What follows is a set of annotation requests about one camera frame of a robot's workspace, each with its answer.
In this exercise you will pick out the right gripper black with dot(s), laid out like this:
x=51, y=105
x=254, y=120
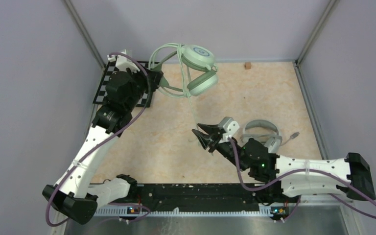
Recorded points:
x=212, y=130

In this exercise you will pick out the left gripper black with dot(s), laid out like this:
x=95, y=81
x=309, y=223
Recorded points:
x=152, y=79

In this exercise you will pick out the mint green headphones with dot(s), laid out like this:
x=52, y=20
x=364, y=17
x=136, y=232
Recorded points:
x=197, y=64

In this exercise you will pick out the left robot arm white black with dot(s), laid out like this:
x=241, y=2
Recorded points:
x=72, y=195

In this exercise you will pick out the black white checkerboard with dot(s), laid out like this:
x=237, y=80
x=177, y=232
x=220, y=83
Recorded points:
x=103, y=94

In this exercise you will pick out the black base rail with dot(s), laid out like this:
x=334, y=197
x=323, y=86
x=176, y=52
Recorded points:
x=205, y=197

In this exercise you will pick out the small wooden cube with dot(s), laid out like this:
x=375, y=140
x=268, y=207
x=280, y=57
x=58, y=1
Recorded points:
x=247, y=65

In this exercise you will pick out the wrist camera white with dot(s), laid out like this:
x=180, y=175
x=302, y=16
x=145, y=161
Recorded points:
x=228, y=126
x=122, y=63

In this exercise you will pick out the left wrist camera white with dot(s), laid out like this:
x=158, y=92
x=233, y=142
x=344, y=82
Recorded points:
x=122, y=63

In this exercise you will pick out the white gaming headphones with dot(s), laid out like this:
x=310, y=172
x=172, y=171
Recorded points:
x=263, y=131

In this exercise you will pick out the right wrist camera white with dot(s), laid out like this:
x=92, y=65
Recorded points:
x=228, y=126

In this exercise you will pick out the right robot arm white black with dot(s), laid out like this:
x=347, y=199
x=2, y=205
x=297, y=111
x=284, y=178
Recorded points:
x=349, y=176

